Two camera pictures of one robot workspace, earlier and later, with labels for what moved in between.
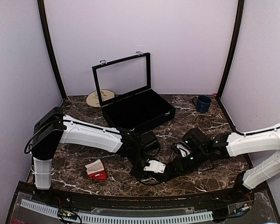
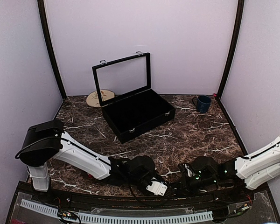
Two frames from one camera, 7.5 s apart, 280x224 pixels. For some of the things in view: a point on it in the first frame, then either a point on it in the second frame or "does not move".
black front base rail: x=236 y=197 does not move
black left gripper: x=142 y=175 → x=158 y=177
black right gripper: x=181 y=167 → x=184 y=184
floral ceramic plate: x=92 y=98 does not move
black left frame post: x=42 y=9 does not move
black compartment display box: x=123 y=87 does not move
